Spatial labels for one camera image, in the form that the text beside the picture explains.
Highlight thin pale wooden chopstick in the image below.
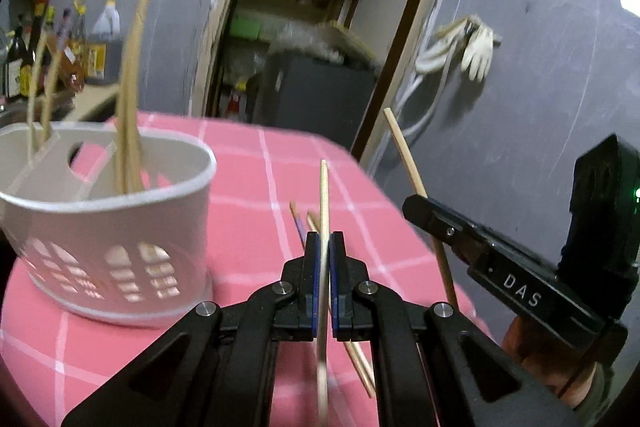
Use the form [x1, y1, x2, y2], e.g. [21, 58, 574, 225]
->
[317, 159, 330, 427]

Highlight purple banded chopstick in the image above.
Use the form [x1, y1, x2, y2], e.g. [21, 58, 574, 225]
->
[288, 200, 307, 247]
[39, 8, 72, 145]

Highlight person's right hand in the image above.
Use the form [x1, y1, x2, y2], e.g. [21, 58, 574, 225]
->
[501, 317, 597, 407]

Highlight pink plastic utensil holder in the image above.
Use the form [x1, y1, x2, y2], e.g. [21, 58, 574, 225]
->
[1, 122, 217, 327]

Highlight dark grey cabinet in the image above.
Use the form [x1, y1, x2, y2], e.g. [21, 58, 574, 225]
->
[252, 52, 376, 150]

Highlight pink checked tablecloth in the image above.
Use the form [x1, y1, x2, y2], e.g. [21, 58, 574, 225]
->
[0, 110, 494, 427]

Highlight white rubber gloves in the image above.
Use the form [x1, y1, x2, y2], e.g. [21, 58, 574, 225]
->
[435, 14, 501, 82]

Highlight green box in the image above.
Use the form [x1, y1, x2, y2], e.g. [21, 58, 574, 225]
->
[229, 16, 262, 41]

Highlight yellow label sauce bottle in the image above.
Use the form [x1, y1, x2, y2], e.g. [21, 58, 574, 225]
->
[20, 2, 46, 98]

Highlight yellow cap bottle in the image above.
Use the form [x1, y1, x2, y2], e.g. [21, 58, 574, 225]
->
[70, 4, 87, 58]

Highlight dark soy sauce bottle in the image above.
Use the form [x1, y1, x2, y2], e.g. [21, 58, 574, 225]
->
[6, 16, 27, 102]

